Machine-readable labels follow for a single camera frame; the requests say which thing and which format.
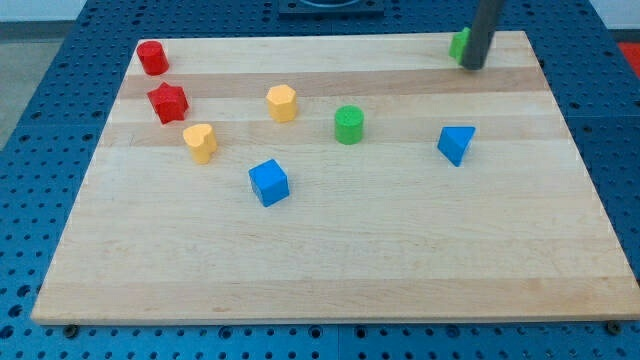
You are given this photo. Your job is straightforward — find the red star block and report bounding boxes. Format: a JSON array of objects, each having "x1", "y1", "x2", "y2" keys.
[{"x1": 147, "y1": 82, "x2": 189, "y2": 125}]

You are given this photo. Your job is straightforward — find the green star block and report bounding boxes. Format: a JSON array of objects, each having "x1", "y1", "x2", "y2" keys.
[{"x1": 449, "y1": 27, "x2": 471, "y2": 65}]

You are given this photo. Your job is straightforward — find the light wooden board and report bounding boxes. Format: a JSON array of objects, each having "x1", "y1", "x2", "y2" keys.
[{"x1": 31, "y1": 31, "x2": 639, "y2": 325}]

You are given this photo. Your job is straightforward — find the blue cube block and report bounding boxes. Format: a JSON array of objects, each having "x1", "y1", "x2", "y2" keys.
[{"x1": 248, "y1": 159, "x2": 290, "y2": 207}]

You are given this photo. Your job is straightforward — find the green cylinder block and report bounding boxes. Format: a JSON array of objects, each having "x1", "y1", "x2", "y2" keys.
[{"x1": 334, "y1": 105, "x2": 364, "y2": 145}]

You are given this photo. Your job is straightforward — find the yellow hexagon block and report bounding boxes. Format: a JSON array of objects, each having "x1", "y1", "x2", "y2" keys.
[{"x1": 266, "y1": 84, "x2": 298, "y2": 123}]

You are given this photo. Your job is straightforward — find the yellow heart block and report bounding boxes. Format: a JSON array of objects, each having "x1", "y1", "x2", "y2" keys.
[{"x1": 183, "y1": 123, "x2": 218, "y2": 164}]

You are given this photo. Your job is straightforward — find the blue triangle block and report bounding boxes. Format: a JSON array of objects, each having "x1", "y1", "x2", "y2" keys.
[{"x1": 437, "y1": 126, "x2": 476, "y2": 167}]

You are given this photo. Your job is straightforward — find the red cylinder block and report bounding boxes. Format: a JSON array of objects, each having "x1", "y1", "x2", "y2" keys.
[{"x1": 136, "y1": 40, "x2": 169, "y2": 76}]

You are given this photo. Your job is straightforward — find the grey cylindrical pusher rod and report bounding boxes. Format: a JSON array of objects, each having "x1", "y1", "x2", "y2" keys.
[{"x1": 461, "y1": 0, "x2": 505, "y2": 71}]

